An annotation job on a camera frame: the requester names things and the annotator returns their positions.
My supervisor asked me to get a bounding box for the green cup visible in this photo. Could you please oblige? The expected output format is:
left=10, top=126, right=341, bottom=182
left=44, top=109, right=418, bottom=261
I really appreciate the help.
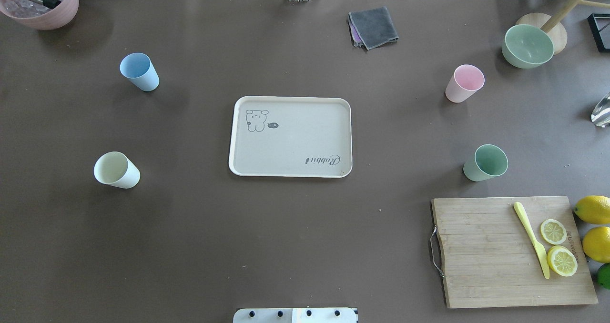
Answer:
left=463, top=144, right=509, bottom=182

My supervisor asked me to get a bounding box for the cream white cup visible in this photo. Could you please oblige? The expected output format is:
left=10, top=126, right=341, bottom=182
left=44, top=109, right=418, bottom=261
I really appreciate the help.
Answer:
left=93, top=151, right=140, bottom=189

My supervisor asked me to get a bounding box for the cream rabbit tray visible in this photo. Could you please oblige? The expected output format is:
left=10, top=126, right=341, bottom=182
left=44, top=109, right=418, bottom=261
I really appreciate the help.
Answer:
left=228, top=96, right=353, bottom=178

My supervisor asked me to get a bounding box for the black glass tray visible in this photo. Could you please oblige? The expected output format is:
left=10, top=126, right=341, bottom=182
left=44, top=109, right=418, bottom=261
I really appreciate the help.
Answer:
left=587, top=13, right=610, bottom=52

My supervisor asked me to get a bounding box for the purple cloth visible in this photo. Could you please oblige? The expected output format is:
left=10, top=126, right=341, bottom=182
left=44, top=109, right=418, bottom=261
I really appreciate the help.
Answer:
left=348, top=19, right=364, bottom=47

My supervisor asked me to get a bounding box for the grey folded cloth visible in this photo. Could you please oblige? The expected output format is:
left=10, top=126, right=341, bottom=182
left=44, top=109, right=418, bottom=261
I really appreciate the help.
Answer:
left=348, top=6, right=399, bottom=51

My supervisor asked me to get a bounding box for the pink cup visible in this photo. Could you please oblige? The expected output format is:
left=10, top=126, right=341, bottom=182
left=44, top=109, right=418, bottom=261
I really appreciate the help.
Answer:
left=445, top=64, right=485, bottom=103

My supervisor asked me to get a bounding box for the blue cup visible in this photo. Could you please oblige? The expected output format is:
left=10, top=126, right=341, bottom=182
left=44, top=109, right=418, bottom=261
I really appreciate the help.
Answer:
left=119, top=52, right=160, bottom=91

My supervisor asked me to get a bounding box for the wooden cutting board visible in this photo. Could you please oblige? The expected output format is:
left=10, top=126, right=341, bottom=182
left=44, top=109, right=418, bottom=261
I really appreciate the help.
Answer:
left=431, top=196, right=598, bottom=309

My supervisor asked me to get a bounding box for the green bowl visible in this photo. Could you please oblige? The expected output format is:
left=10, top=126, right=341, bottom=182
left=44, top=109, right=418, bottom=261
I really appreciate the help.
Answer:
left=501, top=25, right=555, bottom=69

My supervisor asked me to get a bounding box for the yellow plastic knife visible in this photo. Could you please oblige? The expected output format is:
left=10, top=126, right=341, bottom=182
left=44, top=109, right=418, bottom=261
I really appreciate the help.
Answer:
left=513, top=202, right=550, bottom=280

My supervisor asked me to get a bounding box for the lemon slice upper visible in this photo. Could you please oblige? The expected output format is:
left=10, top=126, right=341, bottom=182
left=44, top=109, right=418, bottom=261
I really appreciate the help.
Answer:
left=539, top=219, right=567, bottom=245

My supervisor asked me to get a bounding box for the lemon slice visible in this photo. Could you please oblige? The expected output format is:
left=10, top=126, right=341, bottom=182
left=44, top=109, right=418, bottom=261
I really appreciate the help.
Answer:
left=539, top=219, right=567, bottom=245
left=547, top=245, right=578, bottom=277

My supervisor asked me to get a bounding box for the wooden cup stand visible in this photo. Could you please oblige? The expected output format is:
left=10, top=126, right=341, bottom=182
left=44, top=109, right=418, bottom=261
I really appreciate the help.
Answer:
left=516, top=0, right=610, bottom=55

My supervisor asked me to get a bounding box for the lemon slice lower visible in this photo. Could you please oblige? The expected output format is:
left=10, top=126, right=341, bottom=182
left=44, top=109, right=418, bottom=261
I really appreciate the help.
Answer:
left=547, top=245, right=578, bottom=277

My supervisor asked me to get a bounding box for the whole lemon outer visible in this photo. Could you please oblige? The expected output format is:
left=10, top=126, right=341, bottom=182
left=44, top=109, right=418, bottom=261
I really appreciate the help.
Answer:
left=573, top=195, right=610, bottom=225

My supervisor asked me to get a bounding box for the whole lemon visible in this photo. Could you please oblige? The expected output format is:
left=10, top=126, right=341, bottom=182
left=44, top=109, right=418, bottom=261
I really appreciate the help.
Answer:
left=573, top=195, right=610, bottom=225
left=582, top=227, right=610, bottom=263

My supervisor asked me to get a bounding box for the metal scoop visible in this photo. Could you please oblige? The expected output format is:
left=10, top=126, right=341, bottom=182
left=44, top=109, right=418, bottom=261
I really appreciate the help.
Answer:
left=590, top=92, right=610, bottom=128

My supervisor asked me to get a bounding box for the whole lemon middle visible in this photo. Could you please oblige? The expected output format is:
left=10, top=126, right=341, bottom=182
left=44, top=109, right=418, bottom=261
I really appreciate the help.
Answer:
left=582, top=227, right=610, bottom=263

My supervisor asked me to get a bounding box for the pink bowl with ice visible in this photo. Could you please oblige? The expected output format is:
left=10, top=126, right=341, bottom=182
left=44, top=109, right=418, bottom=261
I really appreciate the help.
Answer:
left=1, top=0, right=79, bottom=30

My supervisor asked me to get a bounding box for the green lime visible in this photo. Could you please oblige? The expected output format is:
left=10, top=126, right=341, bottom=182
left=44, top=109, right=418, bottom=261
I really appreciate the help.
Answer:
left=596, top=263, right=610, bottom=290

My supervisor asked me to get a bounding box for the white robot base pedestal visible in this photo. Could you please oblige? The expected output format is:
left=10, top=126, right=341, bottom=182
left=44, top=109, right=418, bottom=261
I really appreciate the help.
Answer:
left=233, top=307, right=359, bottom=323

